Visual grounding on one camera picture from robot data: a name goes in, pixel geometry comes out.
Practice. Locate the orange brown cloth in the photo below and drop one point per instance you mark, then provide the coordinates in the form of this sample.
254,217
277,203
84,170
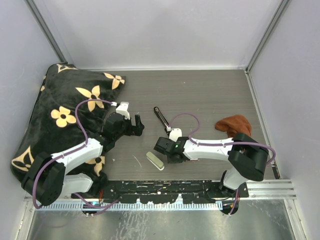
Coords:
234,124

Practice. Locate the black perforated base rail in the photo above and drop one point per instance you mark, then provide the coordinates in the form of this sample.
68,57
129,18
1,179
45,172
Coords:
159,191

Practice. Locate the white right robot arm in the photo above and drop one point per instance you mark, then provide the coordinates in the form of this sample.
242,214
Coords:
247,157

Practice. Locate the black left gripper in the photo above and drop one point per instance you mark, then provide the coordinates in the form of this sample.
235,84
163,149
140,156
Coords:
135,130

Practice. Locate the black floral cushion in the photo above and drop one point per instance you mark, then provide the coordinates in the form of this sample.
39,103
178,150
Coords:
66,93

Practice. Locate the black stapler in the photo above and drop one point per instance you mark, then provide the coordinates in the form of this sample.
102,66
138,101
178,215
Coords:
161,117

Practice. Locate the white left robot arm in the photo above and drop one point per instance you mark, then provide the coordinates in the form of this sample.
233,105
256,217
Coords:
48,177

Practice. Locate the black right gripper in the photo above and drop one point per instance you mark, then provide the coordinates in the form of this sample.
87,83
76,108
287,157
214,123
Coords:
171,161

